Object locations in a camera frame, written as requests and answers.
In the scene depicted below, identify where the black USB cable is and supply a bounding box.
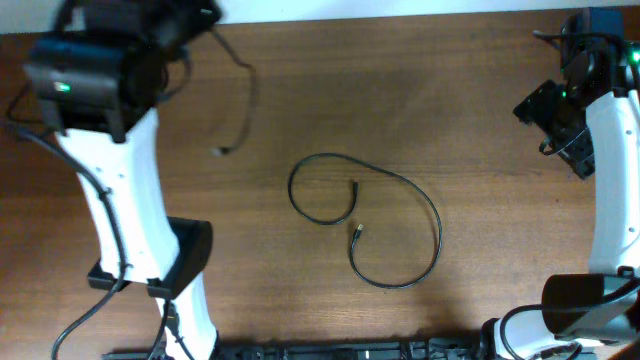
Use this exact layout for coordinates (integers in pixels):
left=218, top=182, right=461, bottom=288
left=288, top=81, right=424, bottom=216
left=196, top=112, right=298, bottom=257
left=286, top=152, right=444, bottom=290
left=207, top=27, right=259, bottom=157

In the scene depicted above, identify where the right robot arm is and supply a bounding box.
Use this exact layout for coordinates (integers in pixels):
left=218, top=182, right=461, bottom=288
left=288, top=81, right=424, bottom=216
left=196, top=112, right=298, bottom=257
left=473, top=8, right=639, bottom=359

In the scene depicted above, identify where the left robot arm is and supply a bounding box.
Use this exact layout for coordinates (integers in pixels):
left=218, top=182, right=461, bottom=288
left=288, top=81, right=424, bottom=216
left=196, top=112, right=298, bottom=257
left=18, top=0, right=221, bottom=359

